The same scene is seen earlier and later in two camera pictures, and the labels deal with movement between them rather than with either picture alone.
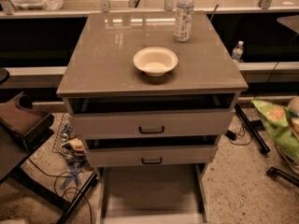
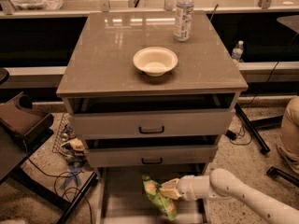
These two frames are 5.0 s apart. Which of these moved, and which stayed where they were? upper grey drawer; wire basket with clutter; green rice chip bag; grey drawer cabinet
Moved: green rice chip bag
Stayed: grey drawer cabinet; upper grey drawer; wire basket with clutter
